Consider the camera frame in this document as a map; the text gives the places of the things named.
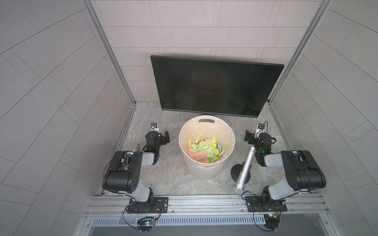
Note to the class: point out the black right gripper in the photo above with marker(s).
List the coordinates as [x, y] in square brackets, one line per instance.
[251, 137]

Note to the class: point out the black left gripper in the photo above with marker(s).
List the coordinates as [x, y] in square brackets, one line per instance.
[164, 138]

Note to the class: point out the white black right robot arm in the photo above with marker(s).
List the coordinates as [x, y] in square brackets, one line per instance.
[302, 174]

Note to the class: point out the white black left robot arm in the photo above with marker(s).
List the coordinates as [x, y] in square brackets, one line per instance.
[122, 175]

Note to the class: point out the discarded sticky notes pile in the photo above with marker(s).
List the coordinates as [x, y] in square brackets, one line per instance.
[205, 151]

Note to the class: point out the black computer monitor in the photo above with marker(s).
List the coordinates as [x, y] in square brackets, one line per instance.
[214, 86]

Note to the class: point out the glitter tube silver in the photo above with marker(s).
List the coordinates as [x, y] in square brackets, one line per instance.
[135, 148]

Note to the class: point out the black round microphone base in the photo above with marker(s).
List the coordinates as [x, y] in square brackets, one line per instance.
[235, 172]

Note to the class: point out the cream waste bin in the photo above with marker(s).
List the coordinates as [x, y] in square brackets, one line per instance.
[206, 127]

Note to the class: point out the silver microphone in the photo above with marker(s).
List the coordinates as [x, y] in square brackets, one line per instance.
[239, 185]

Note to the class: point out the left green circuit board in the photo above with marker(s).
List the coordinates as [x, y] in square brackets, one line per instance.
[146, 224]

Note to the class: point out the green circuit board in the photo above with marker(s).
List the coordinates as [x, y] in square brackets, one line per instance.
[272, 222]
[146, 224]

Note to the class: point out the right green circuit board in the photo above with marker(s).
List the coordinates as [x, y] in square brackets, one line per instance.
[272, 222]

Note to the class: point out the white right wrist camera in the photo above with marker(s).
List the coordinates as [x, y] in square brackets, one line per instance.
[261, 128]

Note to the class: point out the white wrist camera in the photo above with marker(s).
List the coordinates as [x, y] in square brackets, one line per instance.
[261, 128]
[154, 127]

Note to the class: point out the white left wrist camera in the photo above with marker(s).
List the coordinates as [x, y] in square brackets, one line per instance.
[154, 127]

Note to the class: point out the aluminium right corner post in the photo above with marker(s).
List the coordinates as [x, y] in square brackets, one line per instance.
[318, 16]

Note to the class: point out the aluminium corner post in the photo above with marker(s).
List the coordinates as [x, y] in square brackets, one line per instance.
[318, 16]
[107, 47]

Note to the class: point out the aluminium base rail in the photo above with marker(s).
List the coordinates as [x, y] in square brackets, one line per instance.
[233, 204]

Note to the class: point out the aluminium left corner post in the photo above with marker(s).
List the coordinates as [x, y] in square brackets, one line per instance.
[107, 47]

